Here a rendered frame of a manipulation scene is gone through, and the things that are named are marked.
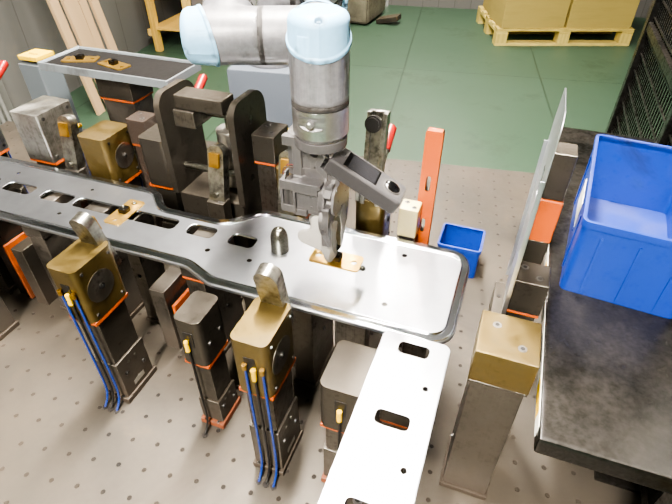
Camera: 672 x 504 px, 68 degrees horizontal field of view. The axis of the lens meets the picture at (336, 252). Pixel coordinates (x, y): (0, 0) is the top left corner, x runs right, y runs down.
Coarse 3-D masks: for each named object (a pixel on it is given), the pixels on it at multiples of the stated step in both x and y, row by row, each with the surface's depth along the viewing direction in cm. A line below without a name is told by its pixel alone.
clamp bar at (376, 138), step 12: (372, 108) 86; (372, 120) 82; (384, 120) 84; (372, 132) 83; (384, 132) 85; (372, 144) 88; (384, 144) 86; (372, 156) 89; (384, 156) 88; (384, 168) 90
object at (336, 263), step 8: (312, 256) 80; (320, 256) 80; (336, 256) 79; (344, 256) 80; (352, 256) 80; (360, 256) 80; (328, 264) 78; (336, 264) 78; (344, 264) 78; (352, 264) 78; (360, 264) 78
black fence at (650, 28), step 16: (656, 0) 147; (656, 16) 148; (656, 32) 142; (640, 48) 155; (656, 48) 135; (640, 64) 154; (624, 80) 164; (640, 80) 150; (656, 80) 133; (624, 96) 165; (640, 96) 146; (656, 96) 128; (624, 112) 159; (640, 112) 142; (656, 112) 127; (608, 128) 173; (624, 128) 157; (640, 128) 137; (608, 480) 86; (624, 480) 86; (656, 496) 79
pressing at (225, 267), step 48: (0, 192) 105; (48, 192) 105; (96, 192) 105; (144, 192) 105; (144, 240) 92; (192, 240) 92; (384, 240) 91; (240, 288) 82; (288, 288) 82; (336, 288) 82; (384, 288) 82; (432, 288) 82; (432, 336) 74
